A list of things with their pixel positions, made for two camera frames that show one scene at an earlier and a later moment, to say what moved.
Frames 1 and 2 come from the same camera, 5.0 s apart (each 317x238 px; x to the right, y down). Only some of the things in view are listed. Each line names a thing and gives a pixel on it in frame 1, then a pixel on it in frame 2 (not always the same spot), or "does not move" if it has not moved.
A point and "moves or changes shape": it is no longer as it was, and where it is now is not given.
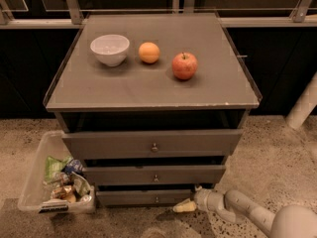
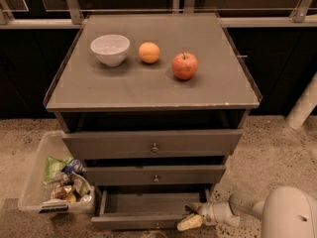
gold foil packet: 66,192 does not move
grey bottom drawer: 144,197 moves or changes shape
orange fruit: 149,53 does not move
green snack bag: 53,168 does not move
